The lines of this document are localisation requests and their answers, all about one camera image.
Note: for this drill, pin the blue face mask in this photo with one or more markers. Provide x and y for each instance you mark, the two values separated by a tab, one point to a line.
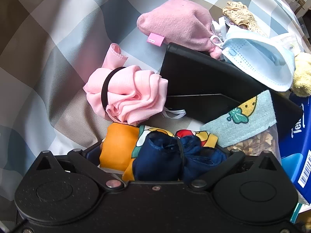
271	61

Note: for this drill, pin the blue Tempo tissue pack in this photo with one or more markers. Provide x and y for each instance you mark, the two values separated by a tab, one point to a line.
295	149

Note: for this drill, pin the beige lace cloth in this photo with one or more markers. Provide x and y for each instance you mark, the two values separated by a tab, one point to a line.
241	16

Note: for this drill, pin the pink drawstring pouch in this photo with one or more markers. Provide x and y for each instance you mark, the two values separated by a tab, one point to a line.
182	22

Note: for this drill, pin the checkered tablecloth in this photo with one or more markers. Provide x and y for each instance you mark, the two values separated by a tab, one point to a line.
49	48

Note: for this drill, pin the potpourri sachet blue cloth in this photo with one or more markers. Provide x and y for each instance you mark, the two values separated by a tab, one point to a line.
250	127

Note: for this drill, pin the pink scrunched cloth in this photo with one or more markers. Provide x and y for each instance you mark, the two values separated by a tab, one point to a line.
126	95

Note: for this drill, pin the black box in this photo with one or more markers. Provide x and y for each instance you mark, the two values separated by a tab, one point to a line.
206	88

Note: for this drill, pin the orange navy cloth bundle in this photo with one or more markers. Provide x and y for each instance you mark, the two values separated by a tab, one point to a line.
154	154

